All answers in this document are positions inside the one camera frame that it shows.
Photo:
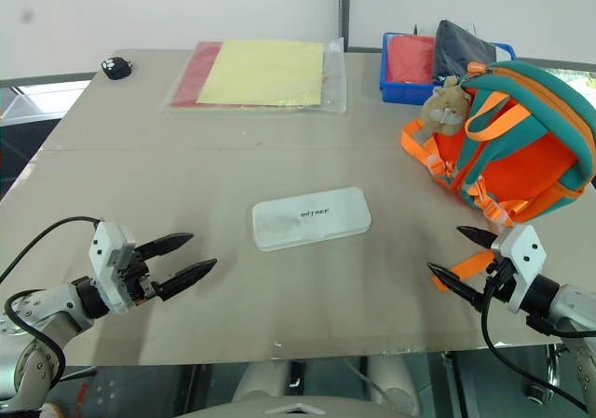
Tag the clear plastic sleeve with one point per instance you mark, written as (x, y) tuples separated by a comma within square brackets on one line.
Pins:
[(261, 76)]

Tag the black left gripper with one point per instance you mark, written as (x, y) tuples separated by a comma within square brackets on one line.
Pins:
[(135, 276)]

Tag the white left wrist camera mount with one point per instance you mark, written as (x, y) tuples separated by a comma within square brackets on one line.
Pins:
[(106, 269)]

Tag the yellow paper sheet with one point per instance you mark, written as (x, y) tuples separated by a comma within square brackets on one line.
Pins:
[(264, 72)]

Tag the silver robot body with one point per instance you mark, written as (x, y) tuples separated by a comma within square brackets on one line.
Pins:
[(298, 390)]

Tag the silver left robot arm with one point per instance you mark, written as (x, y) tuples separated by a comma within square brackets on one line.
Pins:
[(51, 307)]

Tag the white pencil case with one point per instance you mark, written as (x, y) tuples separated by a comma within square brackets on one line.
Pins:
[(311, 218)]

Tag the blue plastic bin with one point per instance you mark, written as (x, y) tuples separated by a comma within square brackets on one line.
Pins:
[(400, 90)]

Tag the dark grey fabric bag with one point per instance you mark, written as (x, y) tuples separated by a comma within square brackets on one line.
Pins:
[(458, 55)]

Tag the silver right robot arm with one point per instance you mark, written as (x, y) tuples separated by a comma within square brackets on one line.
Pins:
[(565, 334)]

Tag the red cloth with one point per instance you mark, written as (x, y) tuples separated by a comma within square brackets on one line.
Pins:
[(410, 59)]

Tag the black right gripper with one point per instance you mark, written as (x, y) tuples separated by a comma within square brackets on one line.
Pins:
[(497, 278)]

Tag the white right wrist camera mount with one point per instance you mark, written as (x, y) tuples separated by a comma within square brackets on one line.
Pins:
[(522, 262)]

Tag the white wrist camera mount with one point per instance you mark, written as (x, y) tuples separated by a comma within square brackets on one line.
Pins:
[(106, 269), (522, 262)]

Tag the orange and teal backpack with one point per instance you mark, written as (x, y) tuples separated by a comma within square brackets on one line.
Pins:
[(521, 143)]

